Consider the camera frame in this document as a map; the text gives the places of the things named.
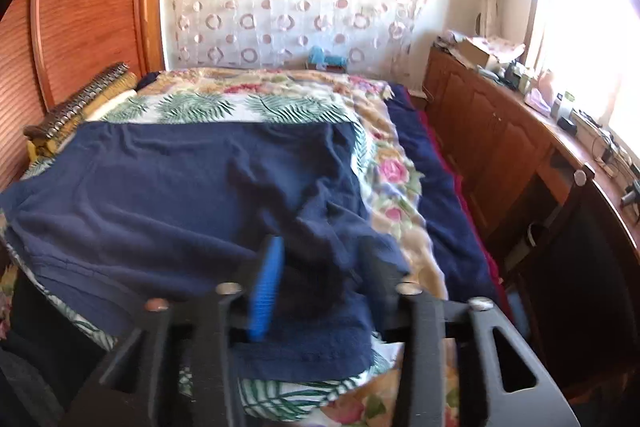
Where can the floral blanket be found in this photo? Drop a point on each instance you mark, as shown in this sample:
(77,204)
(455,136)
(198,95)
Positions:
(395,177)

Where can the black tool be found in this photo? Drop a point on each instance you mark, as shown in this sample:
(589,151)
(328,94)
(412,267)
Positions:
(632,194)

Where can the leaf-print bed sheet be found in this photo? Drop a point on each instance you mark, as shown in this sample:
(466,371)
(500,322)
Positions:
(200,107)

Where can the open cardboard box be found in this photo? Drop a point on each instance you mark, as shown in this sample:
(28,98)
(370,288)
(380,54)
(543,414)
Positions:
(482,52)

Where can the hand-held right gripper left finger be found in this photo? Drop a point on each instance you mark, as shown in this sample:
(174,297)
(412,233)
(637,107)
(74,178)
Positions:
(262,292)

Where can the navy quilt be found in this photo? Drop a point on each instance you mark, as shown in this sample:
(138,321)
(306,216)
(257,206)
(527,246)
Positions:
(445,217)

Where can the blue toy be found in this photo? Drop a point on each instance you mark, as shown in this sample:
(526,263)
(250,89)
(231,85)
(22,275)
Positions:
(325,59)

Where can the window with wooden frame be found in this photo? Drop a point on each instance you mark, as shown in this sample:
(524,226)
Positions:
(585,32)

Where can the long wooden cabinet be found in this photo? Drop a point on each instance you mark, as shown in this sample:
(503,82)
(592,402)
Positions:
(500,122)

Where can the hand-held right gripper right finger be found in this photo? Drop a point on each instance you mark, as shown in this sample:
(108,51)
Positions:
(382,292)

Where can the navy t-shirt with orange print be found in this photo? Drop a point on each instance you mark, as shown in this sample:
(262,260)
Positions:
(175,207)

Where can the wooden louvered wardrobe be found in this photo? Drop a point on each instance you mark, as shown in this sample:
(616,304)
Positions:
(85,7)

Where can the dark circle-patterned pillow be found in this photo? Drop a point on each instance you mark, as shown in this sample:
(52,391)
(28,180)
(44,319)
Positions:
(85,102)

